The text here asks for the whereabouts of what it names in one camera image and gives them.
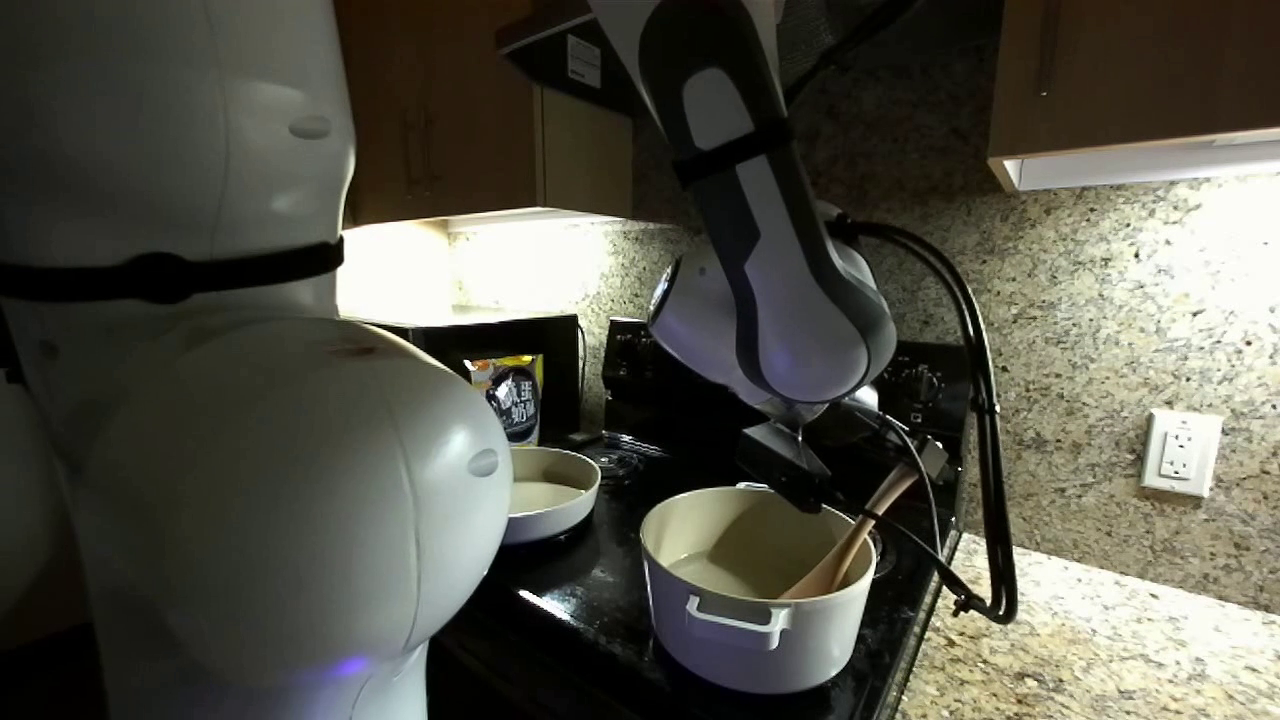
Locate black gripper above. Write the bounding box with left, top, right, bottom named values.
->
left=833, top=384, right=951, bottom=495

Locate wooden spoon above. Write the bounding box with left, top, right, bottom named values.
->
left=777, top=454, right=930, bottom=602

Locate white cooking pot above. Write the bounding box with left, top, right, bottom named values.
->
left=638, top=479, right=882, bottom=697

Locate white shallow pan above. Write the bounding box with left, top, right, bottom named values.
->
left=506, top=443, right=605, bottom=543

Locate black electric stove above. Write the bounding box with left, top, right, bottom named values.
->
left=436, top=315, right=979, bottom=720

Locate black countertop appliance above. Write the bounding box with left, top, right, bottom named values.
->
left=397, top=311, right=586, bottom=443

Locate range hood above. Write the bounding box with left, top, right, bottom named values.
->
left=491, top=0, right=643, bottom=125

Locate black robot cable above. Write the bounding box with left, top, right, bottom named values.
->
left=833, top=216, right=1024, bottom=627

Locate white wall outlet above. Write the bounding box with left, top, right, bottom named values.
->
left=1139, top=403, right=1230, bottom=502

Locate black strap on arm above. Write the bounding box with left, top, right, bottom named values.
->
left=0, top=237, right=349, bottom=307

